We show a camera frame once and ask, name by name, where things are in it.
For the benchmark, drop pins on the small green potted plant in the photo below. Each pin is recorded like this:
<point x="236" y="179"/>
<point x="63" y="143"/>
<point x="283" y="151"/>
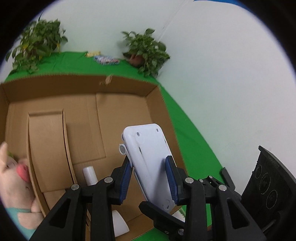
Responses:
<point x="145" y="51"/>

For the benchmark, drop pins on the large cardboard box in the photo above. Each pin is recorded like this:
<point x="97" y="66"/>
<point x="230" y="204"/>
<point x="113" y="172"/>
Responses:
<point x="81" y="111"/>

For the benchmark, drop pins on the bushy green potted plant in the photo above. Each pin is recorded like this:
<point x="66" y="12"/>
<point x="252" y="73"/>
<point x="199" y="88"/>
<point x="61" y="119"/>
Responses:
<point x="37" y="39"/>

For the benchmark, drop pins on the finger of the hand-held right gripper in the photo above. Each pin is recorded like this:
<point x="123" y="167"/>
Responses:
<point x="161" y="216"/>
<point x="227" y="179"/>

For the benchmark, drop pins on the green tablecloth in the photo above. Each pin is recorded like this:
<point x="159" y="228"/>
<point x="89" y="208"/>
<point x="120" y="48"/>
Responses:
<point x="194" y="143"/>

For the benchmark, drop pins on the yellow snack packet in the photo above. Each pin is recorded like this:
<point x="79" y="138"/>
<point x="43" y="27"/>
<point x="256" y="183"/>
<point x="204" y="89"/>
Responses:
<point x="92" y="54"/>

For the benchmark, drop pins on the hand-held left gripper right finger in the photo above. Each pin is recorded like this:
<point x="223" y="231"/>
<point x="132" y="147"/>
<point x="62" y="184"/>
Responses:
<point x="172" y="180"/>

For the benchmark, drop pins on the small narrow cardboard box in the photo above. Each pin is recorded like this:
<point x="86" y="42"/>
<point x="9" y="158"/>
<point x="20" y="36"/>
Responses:
<point x="46" y="150"/>

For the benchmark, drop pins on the white plastic device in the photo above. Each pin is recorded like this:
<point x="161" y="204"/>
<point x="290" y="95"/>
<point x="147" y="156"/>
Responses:
<point x="150" y="153"/>

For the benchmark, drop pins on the blue colourful snack packet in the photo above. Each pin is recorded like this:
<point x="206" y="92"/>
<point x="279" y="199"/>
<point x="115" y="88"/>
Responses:
<point x="106" y="59"/>

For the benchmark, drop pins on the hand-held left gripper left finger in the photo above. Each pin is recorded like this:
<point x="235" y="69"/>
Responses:
<point x="124" y="180"/>

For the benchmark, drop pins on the pink pig plush toy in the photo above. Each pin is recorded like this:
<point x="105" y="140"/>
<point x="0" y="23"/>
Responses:
<point x="13" y="190"/>

